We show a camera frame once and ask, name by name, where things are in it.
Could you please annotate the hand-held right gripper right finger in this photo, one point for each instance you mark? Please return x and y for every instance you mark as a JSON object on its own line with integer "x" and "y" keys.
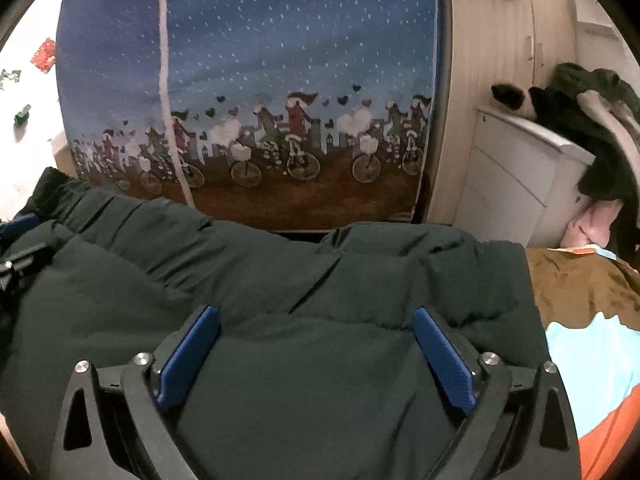
{"x": 442, "y": 360}

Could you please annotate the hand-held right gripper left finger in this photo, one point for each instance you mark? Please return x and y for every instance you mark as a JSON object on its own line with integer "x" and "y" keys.
{"x": 187, "y": 360}

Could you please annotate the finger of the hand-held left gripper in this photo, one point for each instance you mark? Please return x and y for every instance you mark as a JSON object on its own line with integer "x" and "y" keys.
{"x": 20, "y": 225}

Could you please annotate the dark green padded jacket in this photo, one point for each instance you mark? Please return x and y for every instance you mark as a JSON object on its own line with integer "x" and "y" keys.
{"x": 300, "y": 285}

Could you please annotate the pile of dark clothes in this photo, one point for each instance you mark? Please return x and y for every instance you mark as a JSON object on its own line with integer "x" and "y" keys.
{"x": 565, "y": 110}

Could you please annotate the brown box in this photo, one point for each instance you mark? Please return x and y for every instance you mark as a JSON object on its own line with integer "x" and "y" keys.
{"x": 62, "y": 160}

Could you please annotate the brown cyan orange bedsheet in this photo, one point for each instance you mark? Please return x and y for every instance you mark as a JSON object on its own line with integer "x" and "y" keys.
{"x": 590, "y": 360}

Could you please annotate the white drawer cabinet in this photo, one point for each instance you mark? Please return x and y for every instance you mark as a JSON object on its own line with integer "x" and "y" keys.
{"x": 510, "y": 180}

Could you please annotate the pink cloth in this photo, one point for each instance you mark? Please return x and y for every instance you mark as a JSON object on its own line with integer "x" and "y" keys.
{"x": 595, "y": 225}

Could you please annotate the black and white plush item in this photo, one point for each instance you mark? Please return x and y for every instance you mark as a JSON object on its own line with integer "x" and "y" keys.
{"x": 505, "y": 94}

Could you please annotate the light wooden wardrobe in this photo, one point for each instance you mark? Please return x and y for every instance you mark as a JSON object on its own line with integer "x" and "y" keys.
{"x": 490, "y": 50}

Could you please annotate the blue printed cyclists cloth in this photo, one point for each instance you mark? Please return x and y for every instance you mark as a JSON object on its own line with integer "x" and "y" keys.
{"x": 275, "y": 35}

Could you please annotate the small dark green wall sticker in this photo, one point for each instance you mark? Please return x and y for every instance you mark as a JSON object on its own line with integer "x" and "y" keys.
{"x": 22, "y": 116}

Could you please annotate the green leafy wall sticker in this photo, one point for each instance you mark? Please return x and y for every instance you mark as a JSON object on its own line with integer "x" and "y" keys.
{"x": 10, "y": 77}

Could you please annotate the red wall sticker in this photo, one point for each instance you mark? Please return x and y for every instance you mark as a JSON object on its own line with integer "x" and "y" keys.
{"x": 44, "y": 55}

